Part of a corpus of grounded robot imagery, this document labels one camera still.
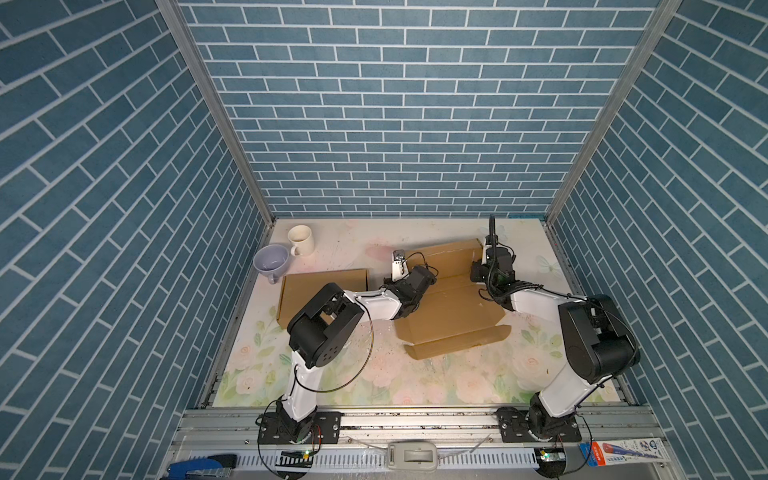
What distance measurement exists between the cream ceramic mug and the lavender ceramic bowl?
0.04 metres

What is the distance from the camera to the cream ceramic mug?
1039 millimetres

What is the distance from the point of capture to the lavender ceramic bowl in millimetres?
990

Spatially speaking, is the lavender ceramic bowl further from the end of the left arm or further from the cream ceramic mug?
the end of the left arm

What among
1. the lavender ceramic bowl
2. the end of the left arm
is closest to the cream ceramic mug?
the lavender ceramic bowl
